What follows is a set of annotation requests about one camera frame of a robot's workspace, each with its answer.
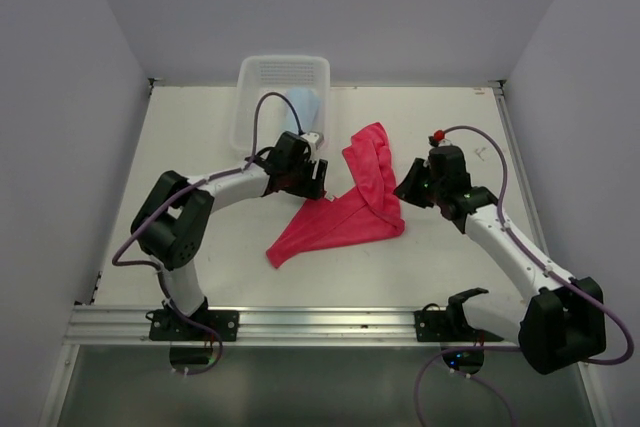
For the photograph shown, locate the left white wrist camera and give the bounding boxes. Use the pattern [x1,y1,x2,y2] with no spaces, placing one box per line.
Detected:
[301,131,324,155]

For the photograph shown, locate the pink towel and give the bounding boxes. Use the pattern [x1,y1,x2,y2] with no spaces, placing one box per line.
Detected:
[266,122,405,268]

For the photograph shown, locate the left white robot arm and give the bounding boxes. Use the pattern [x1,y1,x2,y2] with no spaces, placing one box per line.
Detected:
[131,131,328,340]

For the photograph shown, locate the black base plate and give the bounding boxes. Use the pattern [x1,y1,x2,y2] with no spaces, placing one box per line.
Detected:
[413,303,503,343]
[145,308,239,342]

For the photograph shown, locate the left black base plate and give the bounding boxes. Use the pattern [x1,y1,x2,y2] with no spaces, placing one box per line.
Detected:
[145,308,239,342]

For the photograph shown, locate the aluminium mounting rail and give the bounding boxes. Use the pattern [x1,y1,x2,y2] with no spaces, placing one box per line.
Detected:
[63,302,519,348]

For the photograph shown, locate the white plastic basket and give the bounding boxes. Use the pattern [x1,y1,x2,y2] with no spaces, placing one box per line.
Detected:
[229,55,330,157]

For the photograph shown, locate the light blue towel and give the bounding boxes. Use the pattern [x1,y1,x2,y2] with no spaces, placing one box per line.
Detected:
[284,87,321,133]

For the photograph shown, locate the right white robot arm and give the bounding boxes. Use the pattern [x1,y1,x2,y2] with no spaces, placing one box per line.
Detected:
[394,146,606,374]

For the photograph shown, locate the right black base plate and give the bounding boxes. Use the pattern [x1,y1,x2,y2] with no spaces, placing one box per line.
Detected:
[413,303,503,343]

